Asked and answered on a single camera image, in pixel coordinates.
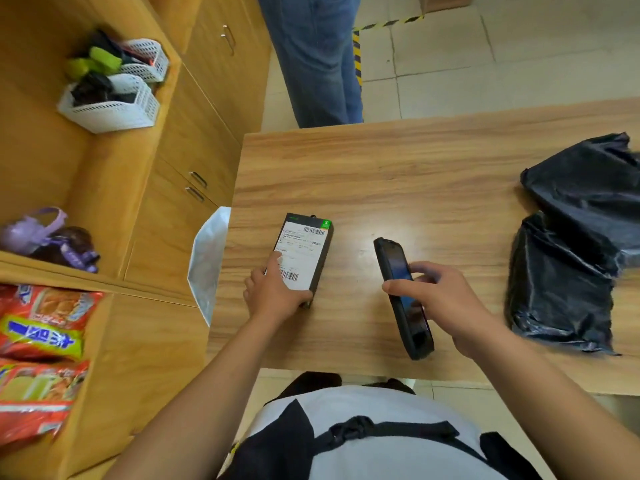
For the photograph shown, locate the person's right hand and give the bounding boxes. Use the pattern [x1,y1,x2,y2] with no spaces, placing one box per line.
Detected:
[382,261,496,361]

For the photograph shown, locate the person's left hand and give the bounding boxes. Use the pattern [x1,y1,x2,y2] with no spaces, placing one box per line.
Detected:
[243,250,313,328]

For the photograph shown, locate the black handheld scanner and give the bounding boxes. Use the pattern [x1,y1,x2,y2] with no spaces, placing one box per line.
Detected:
[373,237,435,361]

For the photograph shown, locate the black box green marks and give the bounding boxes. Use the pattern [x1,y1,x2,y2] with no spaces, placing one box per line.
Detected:
[273,213,335,309]

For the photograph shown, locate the white woven sack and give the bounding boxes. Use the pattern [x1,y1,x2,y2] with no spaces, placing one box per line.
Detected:
[187,206,233,328]

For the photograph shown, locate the pile of black poly bags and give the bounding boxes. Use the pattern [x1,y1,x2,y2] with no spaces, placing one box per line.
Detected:
[505,133,640,355]

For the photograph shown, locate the person's right forearm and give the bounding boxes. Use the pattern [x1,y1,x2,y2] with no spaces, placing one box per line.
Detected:
[462,327,640,480]

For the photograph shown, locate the person's left forearm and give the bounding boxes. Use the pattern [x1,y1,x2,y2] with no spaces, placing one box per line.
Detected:
[102,314,266,480]

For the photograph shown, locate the person's black trousers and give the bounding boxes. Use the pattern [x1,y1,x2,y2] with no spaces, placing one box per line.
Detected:
[269,372,416,403]

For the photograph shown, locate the person's white black shirt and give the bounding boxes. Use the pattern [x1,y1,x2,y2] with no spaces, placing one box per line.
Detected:
[217,385,543,480]

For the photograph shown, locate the purple wrapped packet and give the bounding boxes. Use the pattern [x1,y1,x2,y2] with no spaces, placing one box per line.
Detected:
[29,225,101,274]

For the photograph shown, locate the pile of red snack packets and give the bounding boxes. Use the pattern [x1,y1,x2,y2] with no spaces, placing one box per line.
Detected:
[0,284,105,448]

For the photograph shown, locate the white plastic basket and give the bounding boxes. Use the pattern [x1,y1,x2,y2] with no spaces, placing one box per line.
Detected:
[57,73,161,135]
[119,38,171,84]

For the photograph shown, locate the purple plastic toy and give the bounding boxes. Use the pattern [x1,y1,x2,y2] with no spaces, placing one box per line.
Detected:
[0,207,69,255]

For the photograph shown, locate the long yellow black hazard tape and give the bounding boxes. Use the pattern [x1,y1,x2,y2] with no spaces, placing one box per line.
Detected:
[352,14,425,88]

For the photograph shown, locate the yellow wooden cabinet unit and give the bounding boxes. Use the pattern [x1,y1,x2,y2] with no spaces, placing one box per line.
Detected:
[0,0,273,480]

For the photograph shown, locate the black pouch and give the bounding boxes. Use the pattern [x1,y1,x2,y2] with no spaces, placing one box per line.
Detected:
[71,70,115,107]

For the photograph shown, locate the yellow green fabric roll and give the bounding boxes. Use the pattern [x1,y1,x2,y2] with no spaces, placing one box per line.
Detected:
[89,46,123,75]
[65,57,93,81]

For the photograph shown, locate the wooden drawer cabinet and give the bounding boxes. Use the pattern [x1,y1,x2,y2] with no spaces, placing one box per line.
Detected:
[417,0,473,15]

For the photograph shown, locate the black fabric item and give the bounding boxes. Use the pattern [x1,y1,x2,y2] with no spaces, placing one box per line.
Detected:
[82,28,126,58]

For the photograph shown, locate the black chest strap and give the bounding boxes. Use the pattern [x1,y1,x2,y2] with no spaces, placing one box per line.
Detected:
[312,415,489,463]

